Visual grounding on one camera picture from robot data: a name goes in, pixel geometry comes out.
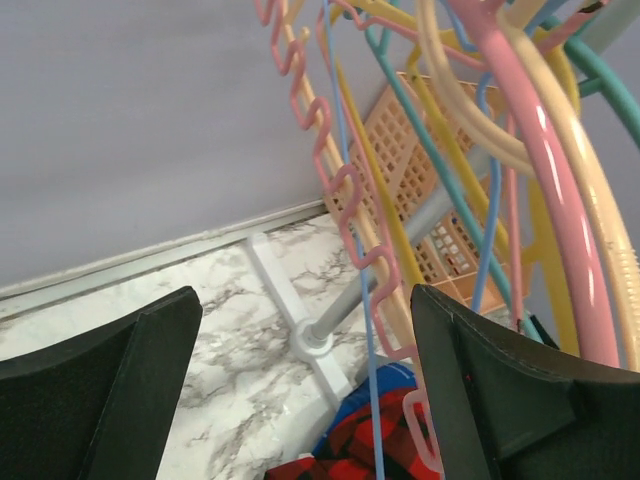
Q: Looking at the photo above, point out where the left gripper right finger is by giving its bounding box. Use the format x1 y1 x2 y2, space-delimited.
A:
411 285 639 479

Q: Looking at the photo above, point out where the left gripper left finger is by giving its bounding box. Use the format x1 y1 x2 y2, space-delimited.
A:
1 286 203 479

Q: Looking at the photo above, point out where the pink hanger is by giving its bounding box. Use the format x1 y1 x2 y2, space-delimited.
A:
255 1 639 479

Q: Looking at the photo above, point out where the red black plaid shirt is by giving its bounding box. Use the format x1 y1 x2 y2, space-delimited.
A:
264 388 440 480

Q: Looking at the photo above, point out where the yellow hanger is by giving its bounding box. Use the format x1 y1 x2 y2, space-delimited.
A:
331 32 579 355

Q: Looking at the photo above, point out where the cream orange hanger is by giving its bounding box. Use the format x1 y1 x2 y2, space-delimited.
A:
255 1 639 369

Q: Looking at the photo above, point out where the teal hanger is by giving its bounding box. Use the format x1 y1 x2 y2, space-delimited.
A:
360 1 639 367

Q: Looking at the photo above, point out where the blue garment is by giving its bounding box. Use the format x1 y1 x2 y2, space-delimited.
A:
311 362 416 456

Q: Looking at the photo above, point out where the white metal clothes rack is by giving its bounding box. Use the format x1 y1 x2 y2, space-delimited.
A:
247 19 640 406

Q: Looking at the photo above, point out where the peach plastic file organizer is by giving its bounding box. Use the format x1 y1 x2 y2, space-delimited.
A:
349 71 507 314

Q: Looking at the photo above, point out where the blue wire hanger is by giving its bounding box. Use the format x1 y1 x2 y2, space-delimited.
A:
317 0 504 480

